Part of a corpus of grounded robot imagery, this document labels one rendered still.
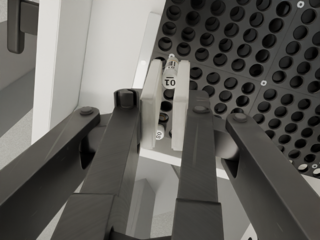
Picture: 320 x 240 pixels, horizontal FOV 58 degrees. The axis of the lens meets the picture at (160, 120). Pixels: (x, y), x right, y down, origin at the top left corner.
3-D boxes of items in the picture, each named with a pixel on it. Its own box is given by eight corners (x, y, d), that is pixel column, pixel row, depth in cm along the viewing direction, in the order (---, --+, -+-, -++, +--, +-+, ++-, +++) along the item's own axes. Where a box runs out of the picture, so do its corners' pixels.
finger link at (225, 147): (185, 130, 13) (254, 135, 13) (187, 88, 17) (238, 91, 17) (184, 158, 14) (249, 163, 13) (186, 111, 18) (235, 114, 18)
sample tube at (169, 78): (165, 55, 24) (161, 73, 20) (180, 55, 24) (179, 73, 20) (165, 69, 25) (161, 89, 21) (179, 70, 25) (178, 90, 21)
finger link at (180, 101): (173, 99, 14) (188, 100, 14) (179, 59, 20) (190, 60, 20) (171, 151, 15) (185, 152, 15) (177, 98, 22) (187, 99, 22)
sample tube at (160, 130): (155, 118, 35) (150, 138, 30) (157, 109, 34) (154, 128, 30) (165, 121, 35) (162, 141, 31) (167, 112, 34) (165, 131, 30)
